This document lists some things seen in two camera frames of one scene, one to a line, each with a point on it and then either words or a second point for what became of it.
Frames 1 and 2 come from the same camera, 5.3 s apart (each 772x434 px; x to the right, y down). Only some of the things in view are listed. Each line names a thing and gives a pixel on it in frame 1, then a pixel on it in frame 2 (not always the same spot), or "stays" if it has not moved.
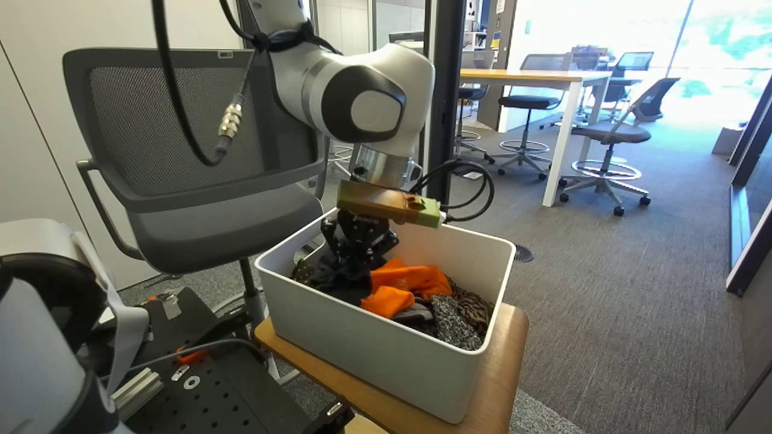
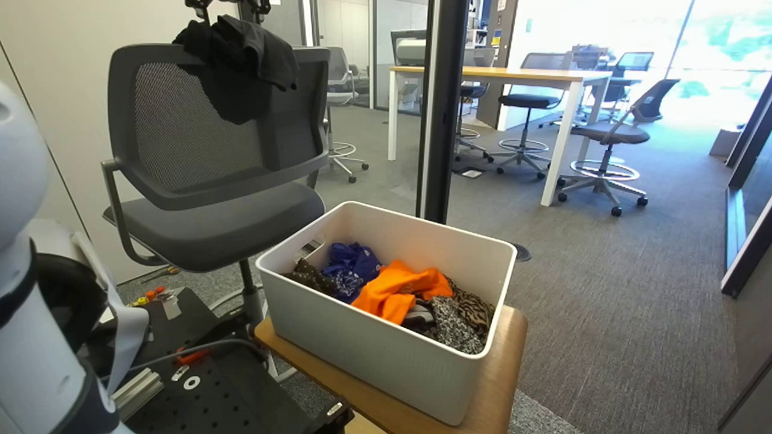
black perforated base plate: (213, 380) stays
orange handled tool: (191, 357) stays
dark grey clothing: (343, 280) -> (236, 65)
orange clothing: (398, 285) stays
